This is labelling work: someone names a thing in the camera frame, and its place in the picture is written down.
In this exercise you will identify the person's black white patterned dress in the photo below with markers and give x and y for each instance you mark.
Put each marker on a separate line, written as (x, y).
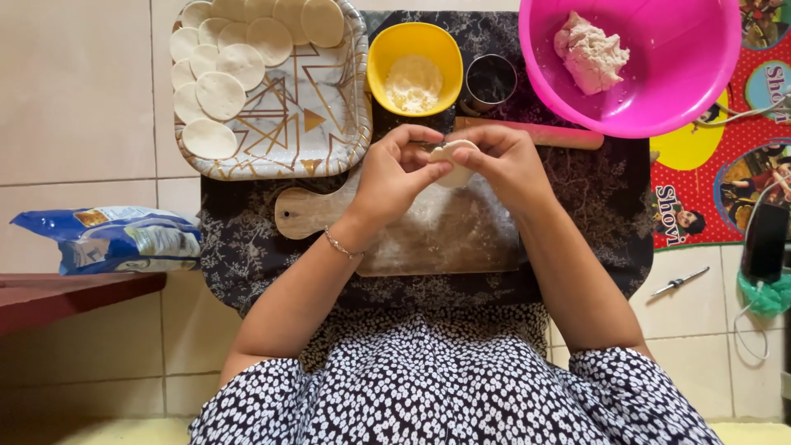
(445, 383)

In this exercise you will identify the pink plastic basin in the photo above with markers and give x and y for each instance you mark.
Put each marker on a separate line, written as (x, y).
(667, 68)

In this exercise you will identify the round dough wrapper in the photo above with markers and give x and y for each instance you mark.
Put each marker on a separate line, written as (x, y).
(446, 151)

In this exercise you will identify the yellow plastic bowl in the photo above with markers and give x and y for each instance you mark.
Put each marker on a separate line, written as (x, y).
(386, 55)

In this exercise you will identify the marble tray with gold triangles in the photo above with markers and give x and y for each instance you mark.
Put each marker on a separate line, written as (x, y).
(309, 123)

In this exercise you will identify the wooden rolling pin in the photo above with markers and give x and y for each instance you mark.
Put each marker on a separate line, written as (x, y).
(556, 136)

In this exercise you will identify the wooden cutting board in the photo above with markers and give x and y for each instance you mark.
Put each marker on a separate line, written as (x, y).
(445, 241)

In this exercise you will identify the person's left hand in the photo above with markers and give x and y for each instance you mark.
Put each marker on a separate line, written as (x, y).
(386, 179)

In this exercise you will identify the person's right hand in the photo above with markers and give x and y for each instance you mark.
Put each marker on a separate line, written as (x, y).
(516, 170)

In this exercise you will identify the dark floral cloth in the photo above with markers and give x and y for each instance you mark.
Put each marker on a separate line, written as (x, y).
(587, 204)

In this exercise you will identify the blue flour bag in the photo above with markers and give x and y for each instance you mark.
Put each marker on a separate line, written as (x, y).
(117, 241)

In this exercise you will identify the green mesh cloth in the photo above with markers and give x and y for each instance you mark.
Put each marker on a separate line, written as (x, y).
(769, 300)

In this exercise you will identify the white flour heap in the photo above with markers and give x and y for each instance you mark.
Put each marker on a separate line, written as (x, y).
(414, 83)

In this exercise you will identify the black phone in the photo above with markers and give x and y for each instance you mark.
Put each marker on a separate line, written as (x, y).
(765, 244)

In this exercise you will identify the red cartoon play mat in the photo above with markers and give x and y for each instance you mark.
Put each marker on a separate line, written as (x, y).
(704, 185)

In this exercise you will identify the reddish brown wooden table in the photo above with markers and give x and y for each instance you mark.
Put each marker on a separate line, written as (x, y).
(68, 300)

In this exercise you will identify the round metal cutter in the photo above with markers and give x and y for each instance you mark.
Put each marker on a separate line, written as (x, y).
(491, 77)

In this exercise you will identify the group of flat dough discs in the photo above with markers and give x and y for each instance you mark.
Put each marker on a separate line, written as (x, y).
(219, 92)

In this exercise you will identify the small metal rod tool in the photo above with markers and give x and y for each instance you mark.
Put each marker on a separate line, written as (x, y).
(680, 282)

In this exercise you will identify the lump of dough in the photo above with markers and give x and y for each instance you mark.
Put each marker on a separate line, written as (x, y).
(590, 55)

